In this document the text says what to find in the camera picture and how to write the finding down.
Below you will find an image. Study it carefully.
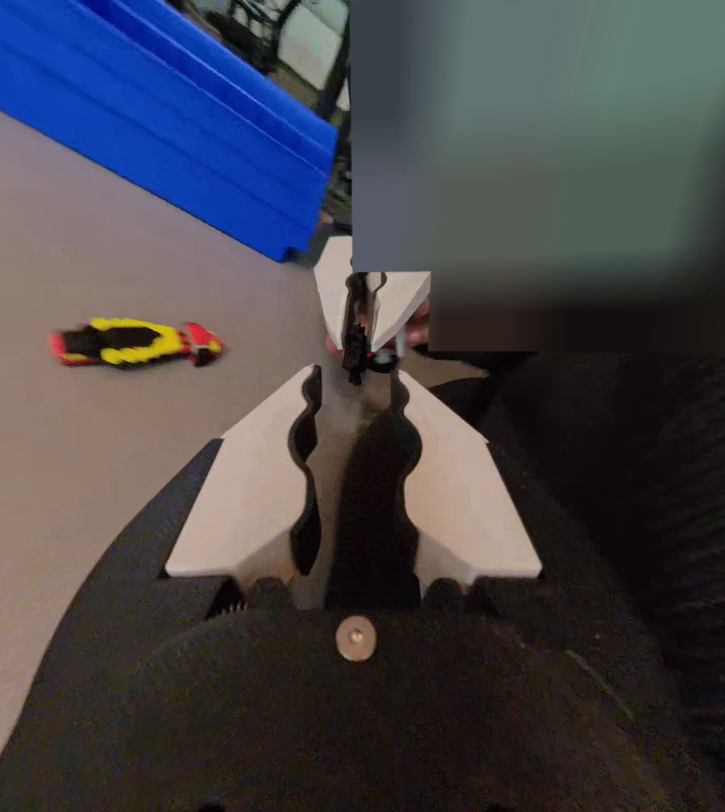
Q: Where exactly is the blue plastic bin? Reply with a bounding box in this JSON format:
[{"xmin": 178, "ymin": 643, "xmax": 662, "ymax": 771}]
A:
[{"xmin": 0, "ymin": 0, "xmax": 339, "ymax": 265}]

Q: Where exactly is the black lego part red stud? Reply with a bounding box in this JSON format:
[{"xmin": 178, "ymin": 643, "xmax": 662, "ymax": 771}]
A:
[{"xmin": 341, "ymin": 320, "xmax": 371, "ymax": 387}]

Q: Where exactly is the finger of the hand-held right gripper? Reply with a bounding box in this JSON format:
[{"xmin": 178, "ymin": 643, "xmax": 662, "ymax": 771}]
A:
[
  {"xmin": 313, "ymin": 236, "xmax": 356, "ymax": 354},
  {"xmin": 369, "ymin": 272, "xmax": 432, "ymax": 354}
]

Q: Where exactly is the yellow red lego car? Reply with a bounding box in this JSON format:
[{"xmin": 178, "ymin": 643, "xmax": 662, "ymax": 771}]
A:
[{"xmin": 48, "ymin": 316, "xmax": 226, "ymax": 370}]

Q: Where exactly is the black frame table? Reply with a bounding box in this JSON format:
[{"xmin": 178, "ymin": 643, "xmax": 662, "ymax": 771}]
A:
[{"xmin": 229, "ymin": 0, "xmax": 352, "ymax": 123}]

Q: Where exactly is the person's black sweater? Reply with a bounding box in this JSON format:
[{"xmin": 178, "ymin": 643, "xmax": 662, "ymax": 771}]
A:
[{"xmin": 431, "ymin": 351, "xmax": 725, "ymax": 812}]

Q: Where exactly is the person's right hand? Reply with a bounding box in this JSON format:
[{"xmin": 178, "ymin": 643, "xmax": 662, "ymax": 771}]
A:
[{"xmin": 326, "ymin": 297, "xmax": 432, "ymax": 354}]

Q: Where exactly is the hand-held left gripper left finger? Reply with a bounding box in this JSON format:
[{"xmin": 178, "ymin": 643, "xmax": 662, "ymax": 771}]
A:
[{"xmin": 164, "ymin": 363, "xmax": 324, "ymax": 581}]

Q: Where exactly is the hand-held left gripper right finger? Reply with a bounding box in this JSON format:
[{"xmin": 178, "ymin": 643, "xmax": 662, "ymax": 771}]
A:
[{"xmin": 389, "ymin": 370, "xmax": 544, "ymax": 601}]

